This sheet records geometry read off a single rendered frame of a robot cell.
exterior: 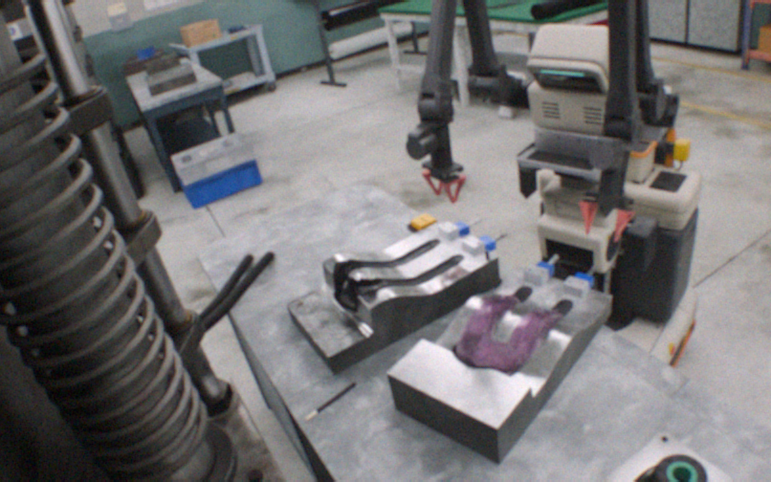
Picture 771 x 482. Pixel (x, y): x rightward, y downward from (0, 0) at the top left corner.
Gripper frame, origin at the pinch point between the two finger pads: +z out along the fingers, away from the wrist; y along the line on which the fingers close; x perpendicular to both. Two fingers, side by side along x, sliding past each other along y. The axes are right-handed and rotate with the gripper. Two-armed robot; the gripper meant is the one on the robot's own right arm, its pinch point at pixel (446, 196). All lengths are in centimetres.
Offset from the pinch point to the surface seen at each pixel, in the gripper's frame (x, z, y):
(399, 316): -28.4, 14.5, 17.4
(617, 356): 3, 21, 56
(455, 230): 0.4, 10.0, 2.2
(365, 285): -31.5, 8.6, 8.8
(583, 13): 266, 8, -179
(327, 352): -47, 16, 16
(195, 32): 62, -1, -571
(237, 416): -71, 24, 13
